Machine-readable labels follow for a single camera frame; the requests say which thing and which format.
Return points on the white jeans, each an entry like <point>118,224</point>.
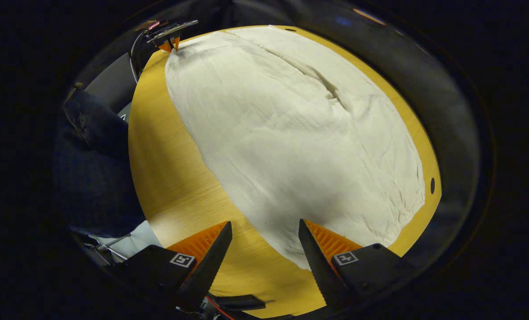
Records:
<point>291,142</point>

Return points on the person's dark clothing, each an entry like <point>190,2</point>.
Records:
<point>95,178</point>

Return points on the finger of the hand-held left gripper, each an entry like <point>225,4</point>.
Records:
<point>171,32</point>

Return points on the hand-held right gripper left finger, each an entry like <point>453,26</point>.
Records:
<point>208,262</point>

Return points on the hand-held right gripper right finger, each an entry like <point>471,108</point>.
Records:
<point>317,262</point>

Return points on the dark grey panel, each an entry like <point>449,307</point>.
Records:
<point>113,84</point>

